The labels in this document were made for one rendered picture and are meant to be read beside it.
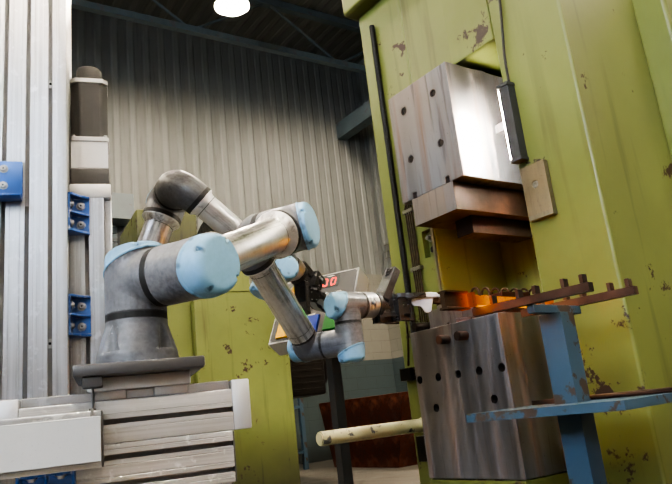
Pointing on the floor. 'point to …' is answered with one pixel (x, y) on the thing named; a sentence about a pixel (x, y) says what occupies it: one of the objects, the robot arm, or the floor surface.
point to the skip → (381, 454)
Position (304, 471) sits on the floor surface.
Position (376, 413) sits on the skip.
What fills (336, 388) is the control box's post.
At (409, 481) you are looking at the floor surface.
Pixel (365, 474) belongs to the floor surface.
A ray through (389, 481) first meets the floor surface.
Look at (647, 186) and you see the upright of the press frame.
